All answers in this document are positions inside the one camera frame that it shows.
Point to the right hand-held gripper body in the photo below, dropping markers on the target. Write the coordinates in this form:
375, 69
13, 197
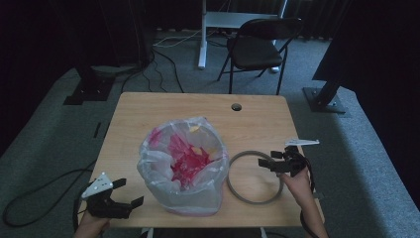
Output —
294, 162

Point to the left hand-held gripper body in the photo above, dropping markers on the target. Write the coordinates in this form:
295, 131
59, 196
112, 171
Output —
104, 205

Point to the black floor tape strip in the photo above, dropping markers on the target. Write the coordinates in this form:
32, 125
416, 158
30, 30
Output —
96, 130

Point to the black floor stand base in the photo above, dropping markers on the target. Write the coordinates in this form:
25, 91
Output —
322, 100
90, 92

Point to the black folding chair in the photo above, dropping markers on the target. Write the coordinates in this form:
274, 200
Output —
254, 49

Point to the person's left hand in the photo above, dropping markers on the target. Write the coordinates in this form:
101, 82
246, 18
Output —
90, 228

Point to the white desk frame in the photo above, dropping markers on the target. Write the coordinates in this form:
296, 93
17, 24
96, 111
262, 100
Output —
228, 20

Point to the translucent plastic trash bag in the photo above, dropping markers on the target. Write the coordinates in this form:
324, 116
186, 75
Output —
155, 172

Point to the person's right hand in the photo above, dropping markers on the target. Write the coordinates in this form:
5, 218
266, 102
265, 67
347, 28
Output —
300, 186

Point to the red plastic wrapper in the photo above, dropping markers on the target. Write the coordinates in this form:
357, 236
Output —
188, 162

